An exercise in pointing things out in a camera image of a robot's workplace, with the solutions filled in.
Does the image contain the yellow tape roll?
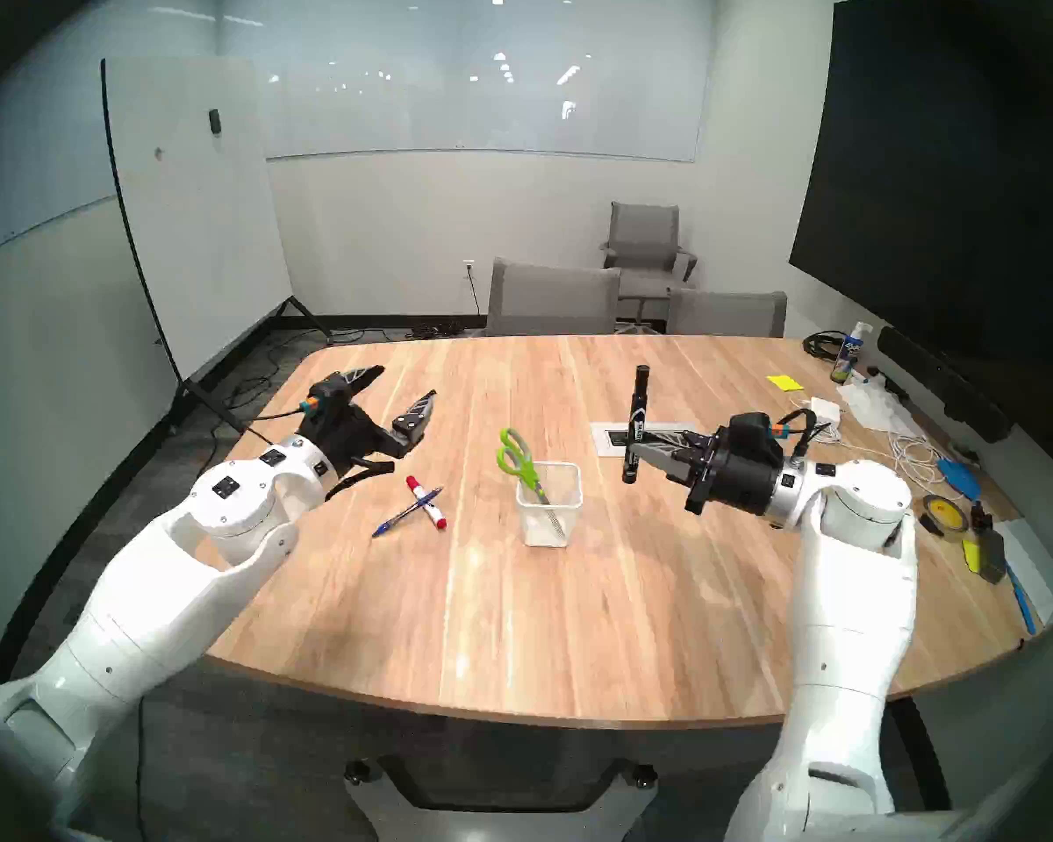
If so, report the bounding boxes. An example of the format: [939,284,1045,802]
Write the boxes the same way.
[920,494,971,539]

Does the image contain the yellow and black pad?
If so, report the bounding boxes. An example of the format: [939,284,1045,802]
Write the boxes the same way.
[961,529,1008,584]

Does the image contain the silver table power outlet panel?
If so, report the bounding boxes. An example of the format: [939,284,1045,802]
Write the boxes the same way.
[590,422,701,459]

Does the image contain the red capped whiteboard marker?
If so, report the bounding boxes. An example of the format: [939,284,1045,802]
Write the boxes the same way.
[405,475,448,531]

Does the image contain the green handled scissors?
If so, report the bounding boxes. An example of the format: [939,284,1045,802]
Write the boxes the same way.
[497,427,552,508]

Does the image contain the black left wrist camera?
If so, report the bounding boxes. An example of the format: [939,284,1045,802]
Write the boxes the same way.
[303,379,353,421]

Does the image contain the black permanent marker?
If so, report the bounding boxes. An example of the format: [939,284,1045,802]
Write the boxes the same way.
[623,366,653,485]

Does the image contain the large black wall screen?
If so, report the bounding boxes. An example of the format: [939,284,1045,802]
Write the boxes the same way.
[788,0,1053,446]

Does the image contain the grey mesh office chair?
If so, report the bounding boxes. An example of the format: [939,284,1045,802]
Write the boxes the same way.
[666,288,789,339]
[486,257,622,337]

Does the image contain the grey office chair with armrests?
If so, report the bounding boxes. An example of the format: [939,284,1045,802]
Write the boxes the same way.
[599,202,698,328]

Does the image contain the black video sound bar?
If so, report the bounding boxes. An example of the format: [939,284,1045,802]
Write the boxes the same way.
[877,326,1013,444]

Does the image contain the blue stick tool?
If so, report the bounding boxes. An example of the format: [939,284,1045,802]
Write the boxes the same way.
[1005,568,1038,637]

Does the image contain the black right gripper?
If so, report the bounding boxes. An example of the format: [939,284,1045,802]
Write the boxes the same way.
[629,433,796,517]

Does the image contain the white mesh pen holder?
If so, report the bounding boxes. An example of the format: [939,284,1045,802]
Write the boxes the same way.
[515,461,583,548]

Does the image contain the white charging cable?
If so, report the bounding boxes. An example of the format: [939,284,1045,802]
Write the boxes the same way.
[790,396,953,499]

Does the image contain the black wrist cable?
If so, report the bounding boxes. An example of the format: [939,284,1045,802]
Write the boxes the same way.
[244,400,310,427]
[777,407,823,457]

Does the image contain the blue ballpoint pen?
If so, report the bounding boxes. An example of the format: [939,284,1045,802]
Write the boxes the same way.
[371,486,445,539]

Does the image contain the whiteboard cleaner spray bottle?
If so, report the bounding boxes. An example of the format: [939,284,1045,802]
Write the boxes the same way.
[829,322,874,385]

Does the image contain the white paper sheet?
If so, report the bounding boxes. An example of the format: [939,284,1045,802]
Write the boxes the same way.
[992,518,1053,626]

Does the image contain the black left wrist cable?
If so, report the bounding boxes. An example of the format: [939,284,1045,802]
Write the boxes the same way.
[244,400,310,427]

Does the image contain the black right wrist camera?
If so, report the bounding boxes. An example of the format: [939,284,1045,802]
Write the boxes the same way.
[727,412,778,452]

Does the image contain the rolling white whiteboard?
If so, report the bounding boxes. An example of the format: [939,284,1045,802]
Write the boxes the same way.
[101,56,330,436]

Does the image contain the wide glass wall whiteboard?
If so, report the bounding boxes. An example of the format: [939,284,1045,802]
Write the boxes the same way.
[219,0,716,163]

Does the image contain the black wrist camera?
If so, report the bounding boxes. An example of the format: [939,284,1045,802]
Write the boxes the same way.
[303,379,353,421]
[727,412,778,452]

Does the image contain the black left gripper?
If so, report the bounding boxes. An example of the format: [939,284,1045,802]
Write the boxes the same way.
[297,367,441,500]

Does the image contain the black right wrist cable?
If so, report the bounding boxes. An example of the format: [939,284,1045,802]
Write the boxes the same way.
[777,407,823,457]

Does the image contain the blue flat disc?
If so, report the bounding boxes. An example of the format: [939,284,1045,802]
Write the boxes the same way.
[936,459,984,501]

